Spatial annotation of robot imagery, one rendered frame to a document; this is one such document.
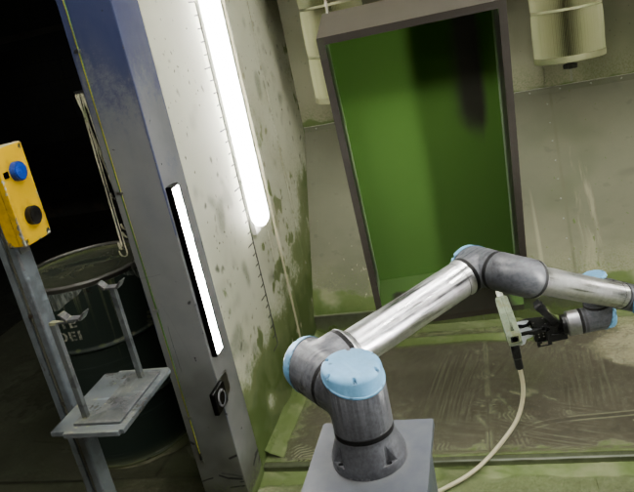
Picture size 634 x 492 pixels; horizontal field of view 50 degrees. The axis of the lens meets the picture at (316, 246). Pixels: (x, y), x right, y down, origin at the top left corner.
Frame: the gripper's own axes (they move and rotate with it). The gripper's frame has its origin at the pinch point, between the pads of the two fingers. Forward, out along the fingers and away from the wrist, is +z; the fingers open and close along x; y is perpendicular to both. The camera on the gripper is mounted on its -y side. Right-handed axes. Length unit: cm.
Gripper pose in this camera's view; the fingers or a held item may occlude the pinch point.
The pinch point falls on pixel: (508, 330)
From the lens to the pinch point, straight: 257.7
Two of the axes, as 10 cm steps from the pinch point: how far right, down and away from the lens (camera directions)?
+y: 2.7, 8.9, 3.5
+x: 0.7, -3.9, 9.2
